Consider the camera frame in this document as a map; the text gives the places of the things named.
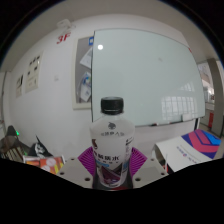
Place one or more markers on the dark wooden chair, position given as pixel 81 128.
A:
pixel 11 146

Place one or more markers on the grey pin board with papers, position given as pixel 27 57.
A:
pixel 82 73

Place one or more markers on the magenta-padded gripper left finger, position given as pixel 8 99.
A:
pixel 71 169

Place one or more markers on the white wall-mounted device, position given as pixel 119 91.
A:
pixel 66 24

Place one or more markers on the small white wall poster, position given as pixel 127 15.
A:
pixel 19 85

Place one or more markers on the red floor number sign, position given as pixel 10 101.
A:
pixel 63 37

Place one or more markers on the blue white cardboard box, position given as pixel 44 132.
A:
pixel 190 150

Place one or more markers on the white-labelled drink bottle black cap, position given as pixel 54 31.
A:
pixel 111 140

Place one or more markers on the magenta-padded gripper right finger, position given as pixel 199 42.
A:
pixel 150 170

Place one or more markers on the large glass whiteboard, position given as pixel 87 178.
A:
pixel 146 73

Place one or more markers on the large white wall poster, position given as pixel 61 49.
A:
pixel 34 71

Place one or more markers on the orange colourful picture book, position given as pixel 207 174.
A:
pixel 45 164

